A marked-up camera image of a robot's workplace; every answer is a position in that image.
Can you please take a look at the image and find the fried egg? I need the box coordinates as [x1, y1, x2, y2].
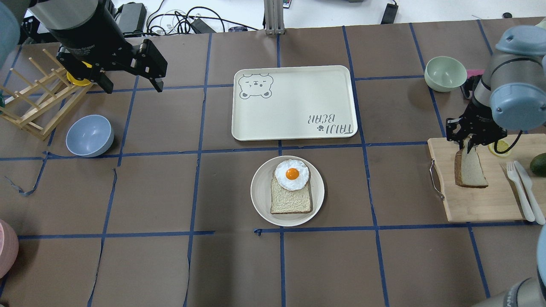
[274, 159, 310, 191]

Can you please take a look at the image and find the blue bowl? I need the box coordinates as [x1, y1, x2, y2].
[66, 114, 114, 158]

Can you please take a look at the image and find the black cables bundle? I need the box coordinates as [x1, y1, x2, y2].
[124, 0, 261, 35]

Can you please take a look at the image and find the cream bear tray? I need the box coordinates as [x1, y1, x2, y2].
[231, 65, 357, 141]

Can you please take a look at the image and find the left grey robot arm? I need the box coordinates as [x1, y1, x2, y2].
[29, 0, 168, 93]

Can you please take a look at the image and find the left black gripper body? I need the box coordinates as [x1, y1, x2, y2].
[45, 0, 148, 79]

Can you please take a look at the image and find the green bowl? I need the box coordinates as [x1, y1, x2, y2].
[424, 56, 467, 93]

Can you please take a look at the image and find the pink cloth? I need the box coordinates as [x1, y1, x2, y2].
[466, 69, 485, 78]

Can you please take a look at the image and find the pink bowl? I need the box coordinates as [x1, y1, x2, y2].
[0, 220, 19, 278]

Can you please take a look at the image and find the yellow cup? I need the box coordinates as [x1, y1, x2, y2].
[66, 61, 94, 87]

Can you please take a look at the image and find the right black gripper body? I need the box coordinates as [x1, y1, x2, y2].
[445, 101, 508, 146]

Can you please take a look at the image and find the green avocado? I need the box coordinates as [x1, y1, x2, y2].
[530, 152, 546, 177]

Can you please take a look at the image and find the bread slice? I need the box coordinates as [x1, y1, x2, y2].
[270, 175, 313, 214]
[454, 137, 489, 188]

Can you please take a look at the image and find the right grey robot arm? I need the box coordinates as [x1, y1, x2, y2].
[445, 25, 546, 307]

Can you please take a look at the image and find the lemon slice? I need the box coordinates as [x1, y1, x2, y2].
[488, 140, 511, 157]

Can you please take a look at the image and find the white plastic knife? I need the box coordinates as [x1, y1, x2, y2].
[514, 161, 546, 225]

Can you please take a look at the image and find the wooden cutting board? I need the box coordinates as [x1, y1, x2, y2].
[427, 133, 546, 222]

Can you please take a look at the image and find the wooden dish rack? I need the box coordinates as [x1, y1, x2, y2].
[1, 49, 93, 141]

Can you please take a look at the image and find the aluminium frame post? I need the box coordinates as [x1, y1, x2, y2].
[263, 0, 285, 35]

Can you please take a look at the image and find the cream round plate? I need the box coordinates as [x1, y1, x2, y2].
[251, 156, 325, 227]

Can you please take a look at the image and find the black power adapter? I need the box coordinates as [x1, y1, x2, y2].
[114, 2, 148, 35]

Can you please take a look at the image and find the white plastic fork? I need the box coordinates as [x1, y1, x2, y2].
[506, 161, 535, 222]

